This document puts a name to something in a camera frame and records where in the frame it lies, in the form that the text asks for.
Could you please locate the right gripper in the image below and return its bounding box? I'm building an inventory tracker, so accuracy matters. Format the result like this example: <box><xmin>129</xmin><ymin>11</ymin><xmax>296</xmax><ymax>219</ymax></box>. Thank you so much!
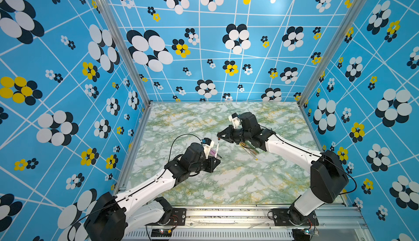
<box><xmin>216</xmin><ymin>126</ymin><xmax>252</xmax><ymax>145</ymax></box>

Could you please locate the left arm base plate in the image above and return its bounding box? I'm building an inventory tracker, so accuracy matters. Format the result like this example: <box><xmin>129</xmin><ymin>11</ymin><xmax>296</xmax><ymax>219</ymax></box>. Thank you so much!
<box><xmin>157</xmin><ymin>208</ymin><xmax>187</xmax><ymax>226</ymax></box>

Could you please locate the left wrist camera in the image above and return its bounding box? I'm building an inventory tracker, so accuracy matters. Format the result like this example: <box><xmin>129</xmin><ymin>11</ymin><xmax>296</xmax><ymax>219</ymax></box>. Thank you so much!
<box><xmin>201</xmin><ymin>137</ymin><xmax>215</xmax><ymax>159</ymax></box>

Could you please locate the right corner aluminium post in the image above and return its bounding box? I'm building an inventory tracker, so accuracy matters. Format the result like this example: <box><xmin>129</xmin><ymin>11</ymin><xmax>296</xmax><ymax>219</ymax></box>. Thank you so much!
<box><xmin>298</xmin><ymin>0</ymin><xmax>367</xmax><ymax>110</ymax></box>

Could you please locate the left circuit board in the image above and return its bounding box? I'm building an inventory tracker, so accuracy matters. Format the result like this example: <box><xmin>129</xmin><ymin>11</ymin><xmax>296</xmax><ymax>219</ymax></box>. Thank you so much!
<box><xmin>151</xmin><ymin>229</ymin><xmax>172</xmax><ymax>237</ymax></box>

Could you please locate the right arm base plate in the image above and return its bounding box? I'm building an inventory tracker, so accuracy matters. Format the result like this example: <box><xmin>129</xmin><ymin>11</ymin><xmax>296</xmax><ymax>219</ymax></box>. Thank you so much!
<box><xmin>268</xmin><ymin>208</ymin><xmax>319</xmax><ymax>227</ymax></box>

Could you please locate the right circuit board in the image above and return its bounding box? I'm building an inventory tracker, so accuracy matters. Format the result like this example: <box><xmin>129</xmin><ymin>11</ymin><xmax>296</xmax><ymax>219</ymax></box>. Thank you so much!
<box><xmin>292</xmin><ymin>229</ymin><xmax>319</xmax><ymax>241</ymax></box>

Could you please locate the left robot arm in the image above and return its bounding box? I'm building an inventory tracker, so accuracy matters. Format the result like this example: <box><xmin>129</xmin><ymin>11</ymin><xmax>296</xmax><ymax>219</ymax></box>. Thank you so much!
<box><xmin>74</xmin><ymin>143</ymin><xmax>221</xmax><ymax>241</ymax></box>

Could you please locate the white pen green tip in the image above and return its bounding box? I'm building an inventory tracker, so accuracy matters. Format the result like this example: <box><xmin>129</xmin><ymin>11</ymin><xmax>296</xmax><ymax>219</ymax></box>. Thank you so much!
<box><xmin>244</xmin><ymin>149</ymin><xmax>258</xmax><ymax>160</ymax></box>

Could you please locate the dark green fountain pen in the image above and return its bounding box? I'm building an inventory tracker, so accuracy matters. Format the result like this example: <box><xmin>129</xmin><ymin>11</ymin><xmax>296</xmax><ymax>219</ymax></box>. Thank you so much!
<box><xmin>247</xmin><ymin>147</ymin><xmax>259</xmax><ymax>155</ymax></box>

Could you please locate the circuit board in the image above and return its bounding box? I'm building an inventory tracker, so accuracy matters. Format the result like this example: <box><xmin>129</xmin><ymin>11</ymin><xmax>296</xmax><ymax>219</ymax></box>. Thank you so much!
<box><xmin>292</xmin><ymin>229</ymin><xmax>319</xmax><ymax>241</ymax></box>
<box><xmin>151</xmin><ymin>229</ymin><xmax>172</xmax><ymax>237</ymax></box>

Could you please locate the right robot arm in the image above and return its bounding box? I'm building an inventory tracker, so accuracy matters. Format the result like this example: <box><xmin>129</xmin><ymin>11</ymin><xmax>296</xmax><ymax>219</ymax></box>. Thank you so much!
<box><xmin>217</xmin><ymin>112</ymin><xmax>353</xmax><ymax>226</ymax></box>

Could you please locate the pink fountain pen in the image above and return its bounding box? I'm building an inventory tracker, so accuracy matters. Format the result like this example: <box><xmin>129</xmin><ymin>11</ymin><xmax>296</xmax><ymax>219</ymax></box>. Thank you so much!
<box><xmin>213</xmin><ymin>140</ymin><xmax>219</xmax><ymax>158</ymax></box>

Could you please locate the aluminium front rail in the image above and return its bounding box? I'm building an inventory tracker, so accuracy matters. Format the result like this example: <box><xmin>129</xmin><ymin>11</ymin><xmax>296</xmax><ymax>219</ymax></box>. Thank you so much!
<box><xmin>121</xmin><ymin>204</ymin><xmax>373</xmax><ymax>241</ymax></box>

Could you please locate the corner aluminium post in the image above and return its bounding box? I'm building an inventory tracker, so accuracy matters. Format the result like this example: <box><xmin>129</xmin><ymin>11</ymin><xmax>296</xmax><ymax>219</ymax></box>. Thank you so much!
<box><xmin>298</xmin><ymin>0</ymin><xmax>367</xmax><ymax>110</ymax></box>
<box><xmin>95</xmin><ymin>0</ymin><xmax>151</xmax><ymax>110</ymax></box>

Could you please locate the left corner aluminium post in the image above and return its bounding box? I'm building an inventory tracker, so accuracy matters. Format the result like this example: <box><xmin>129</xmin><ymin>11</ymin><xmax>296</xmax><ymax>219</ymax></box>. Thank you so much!
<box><xmin>95</xmin><ymin>0</ymin><xmax>151</xmax><ymax>110</ymax></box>

